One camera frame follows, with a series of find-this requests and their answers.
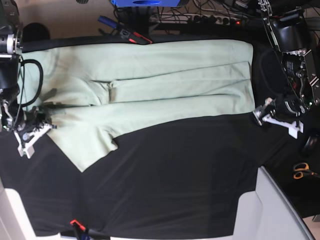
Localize red clamp bottom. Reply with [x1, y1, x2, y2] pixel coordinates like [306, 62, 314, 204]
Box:
[70, 219, 86, 232]

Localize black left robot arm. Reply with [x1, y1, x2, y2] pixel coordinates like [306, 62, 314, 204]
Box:
[252, 0, 320, 139]

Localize blue stand base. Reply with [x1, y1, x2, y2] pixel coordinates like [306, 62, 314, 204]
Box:
[110, 0, 189, 8]

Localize blue clamp bottom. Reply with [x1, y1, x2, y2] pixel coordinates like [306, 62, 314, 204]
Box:
[74, 228, 111, 240]

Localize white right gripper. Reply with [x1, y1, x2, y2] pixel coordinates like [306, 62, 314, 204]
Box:
[13, 120, 57, 159]

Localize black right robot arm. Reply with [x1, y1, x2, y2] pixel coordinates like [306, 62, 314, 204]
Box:
[0, 0, 56, 159]

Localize red black clamp top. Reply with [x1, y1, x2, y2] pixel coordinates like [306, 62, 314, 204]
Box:
[120, 29, 153, 45]

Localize white box right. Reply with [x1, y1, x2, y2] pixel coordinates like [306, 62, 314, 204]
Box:
[232, 166, 314, 240]

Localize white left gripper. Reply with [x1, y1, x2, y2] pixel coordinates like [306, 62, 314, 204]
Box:
[252, 97, 304, 139]

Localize black round object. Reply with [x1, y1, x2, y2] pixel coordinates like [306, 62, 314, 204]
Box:
[300, 135, 320, 157]

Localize light green T-shirt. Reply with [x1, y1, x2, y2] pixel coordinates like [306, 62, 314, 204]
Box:
[22, 39, 255, 172]

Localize white box left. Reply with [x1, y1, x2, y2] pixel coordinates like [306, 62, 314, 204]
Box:
[0, 181, 36, 240]

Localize blue handled tool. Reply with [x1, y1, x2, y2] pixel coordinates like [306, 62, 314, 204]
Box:
[97, 15, 118, 29]

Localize black table cloth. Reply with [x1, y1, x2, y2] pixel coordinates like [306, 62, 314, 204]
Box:
[0, 40, 320, 240]

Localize white box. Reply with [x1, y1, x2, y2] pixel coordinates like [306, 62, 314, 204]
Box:
[0, 181, 36, 240]
[232, 166, 314, 240]

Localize orange handled scissors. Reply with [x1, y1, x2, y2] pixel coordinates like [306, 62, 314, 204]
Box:
[293, 162, 320, 180]

